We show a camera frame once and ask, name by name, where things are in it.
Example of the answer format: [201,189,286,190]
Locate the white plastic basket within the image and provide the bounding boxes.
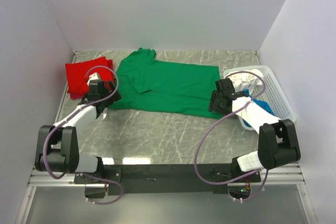
[223,66,297,122]

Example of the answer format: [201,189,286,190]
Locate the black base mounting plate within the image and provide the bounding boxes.
[74,162,261,198]

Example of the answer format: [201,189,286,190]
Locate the white crumpled t shirt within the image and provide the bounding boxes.
[225,71,262,94]

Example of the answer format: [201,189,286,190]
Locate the green t shirt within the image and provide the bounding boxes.
[110,48,221,120]

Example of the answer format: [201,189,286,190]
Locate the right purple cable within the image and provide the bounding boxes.
[193,71,269,201]

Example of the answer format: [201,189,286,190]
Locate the purple cable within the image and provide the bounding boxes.
[193,71,269,201]
[44,66,124,205]

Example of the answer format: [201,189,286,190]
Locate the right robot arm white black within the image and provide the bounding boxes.
[208,78,301,182]

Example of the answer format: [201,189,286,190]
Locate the folded magenta t shirt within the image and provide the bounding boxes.
[68,60,116,100]

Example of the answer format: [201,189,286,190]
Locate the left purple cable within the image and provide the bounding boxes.
[44,66,124,205]

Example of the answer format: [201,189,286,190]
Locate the folded red t shirt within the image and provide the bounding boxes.
[65,57,114,96]

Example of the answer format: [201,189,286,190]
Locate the aluminium frame rail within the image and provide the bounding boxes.
[28,164,305,187]

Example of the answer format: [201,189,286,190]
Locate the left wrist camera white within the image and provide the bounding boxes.
[87,72,101,85]

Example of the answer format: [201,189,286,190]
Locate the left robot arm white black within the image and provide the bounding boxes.
[35,79,121,183]

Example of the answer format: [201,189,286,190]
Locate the blue crumpled t shirt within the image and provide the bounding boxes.
[243,89,275,128]

